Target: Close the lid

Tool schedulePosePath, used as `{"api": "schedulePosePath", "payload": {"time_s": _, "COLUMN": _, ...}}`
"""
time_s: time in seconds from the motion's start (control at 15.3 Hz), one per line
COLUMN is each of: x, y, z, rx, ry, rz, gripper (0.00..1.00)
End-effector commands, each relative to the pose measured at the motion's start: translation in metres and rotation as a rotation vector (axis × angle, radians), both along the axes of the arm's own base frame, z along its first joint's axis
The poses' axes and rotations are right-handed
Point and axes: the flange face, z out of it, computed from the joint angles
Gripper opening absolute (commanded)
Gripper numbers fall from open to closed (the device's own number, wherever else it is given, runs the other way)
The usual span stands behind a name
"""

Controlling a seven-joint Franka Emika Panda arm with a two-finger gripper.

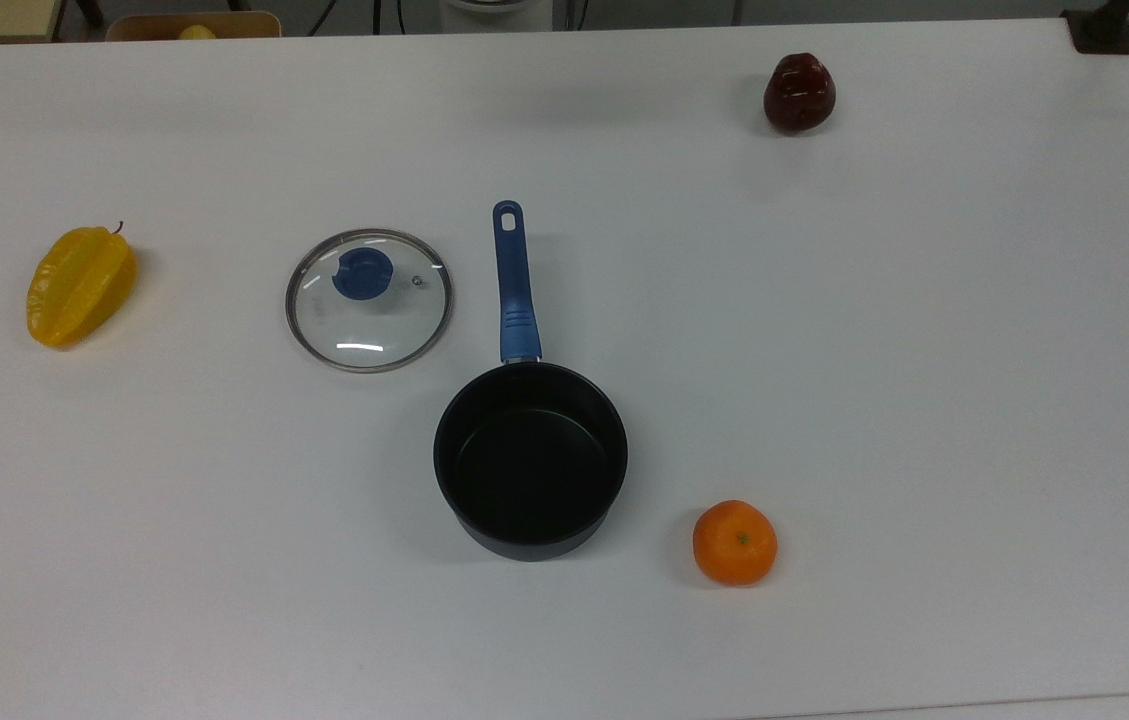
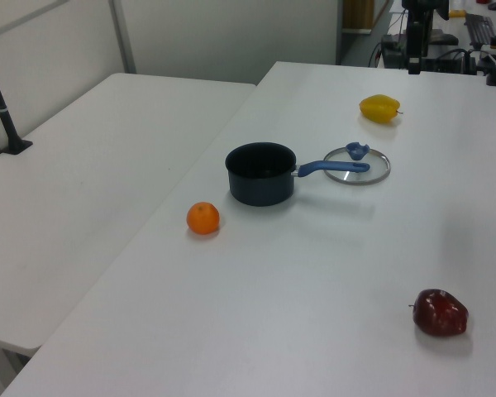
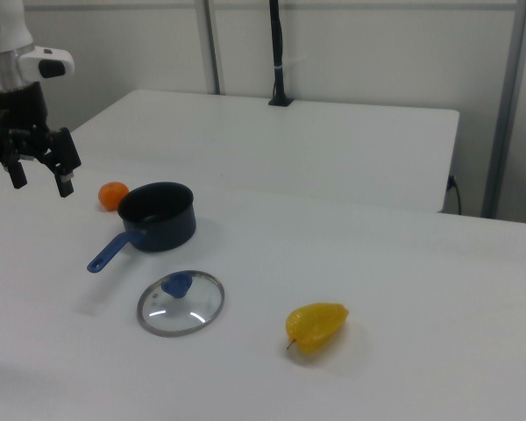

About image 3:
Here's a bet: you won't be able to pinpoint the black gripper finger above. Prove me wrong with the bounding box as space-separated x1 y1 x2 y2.
1 153 28 190
39 126 82 199

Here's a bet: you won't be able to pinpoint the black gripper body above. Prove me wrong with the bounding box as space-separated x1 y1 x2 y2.
0 80 54 167

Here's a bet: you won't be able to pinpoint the glass lid with blue knob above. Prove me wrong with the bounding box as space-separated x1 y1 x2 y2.
136 269 226 339

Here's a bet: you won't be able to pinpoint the orange mandarin fruit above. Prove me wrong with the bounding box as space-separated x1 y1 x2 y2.
97 181 131 213

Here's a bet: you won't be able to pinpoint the dark blue saucepan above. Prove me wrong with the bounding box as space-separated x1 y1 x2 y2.
86 182 198 275

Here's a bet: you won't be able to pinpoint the white side table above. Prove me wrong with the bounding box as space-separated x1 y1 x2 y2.
68 89 461 215

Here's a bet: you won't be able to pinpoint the yellow pepper toy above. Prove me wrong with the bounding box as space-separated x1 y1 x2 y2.
284 302 350 356

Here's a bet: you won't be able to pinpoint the thin grey aluminium frame post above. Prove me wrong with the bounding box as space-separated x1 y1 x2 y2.
200 0 225 96

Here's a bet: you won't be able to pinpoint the black pole with cables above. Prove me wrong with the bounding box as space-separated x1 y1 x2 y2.
267 0 295 108

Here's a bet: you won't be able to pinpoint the black power cable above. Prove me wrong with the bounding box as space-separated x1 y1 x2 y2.
446 175 464 216

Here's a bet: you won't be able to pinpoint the wide grey aluminium frame post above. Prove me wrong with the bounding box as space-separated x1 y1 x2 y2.
480 0 526 219

